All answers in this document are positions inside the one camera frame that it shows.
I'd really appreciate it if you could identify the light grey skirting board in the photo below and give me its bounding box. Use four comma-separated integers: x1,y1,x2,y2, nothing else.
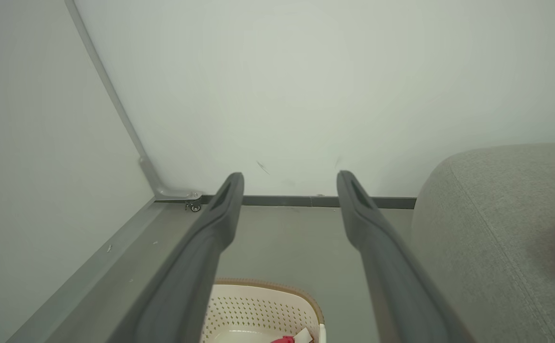
6,202,164,343

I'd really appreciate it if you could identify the grey fabric sofa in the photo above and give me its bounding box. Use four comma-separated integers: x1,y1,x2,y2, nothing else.
410,142,555,343

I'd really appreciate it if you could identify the dark grey baseboard strip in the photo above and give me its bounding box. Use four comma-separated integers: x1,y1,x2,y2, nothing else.
156,194,417,209

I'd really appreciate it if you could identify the cream perforated laundry basket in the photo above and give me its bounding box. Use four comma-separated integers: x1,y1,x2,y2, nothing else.
200,279,327,343

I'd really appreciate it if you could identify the red garment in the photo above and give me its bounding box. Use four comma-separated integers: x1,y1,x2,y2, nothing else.
270,328,314,343

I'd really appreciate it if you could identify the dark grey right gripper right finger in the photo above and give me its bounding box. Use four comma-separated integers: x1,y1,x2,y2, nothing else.
336,171,473,343

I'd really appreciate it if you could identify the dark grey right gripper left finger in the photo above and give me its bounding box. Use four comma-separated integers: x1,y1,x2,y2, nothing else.
108,171,245,343

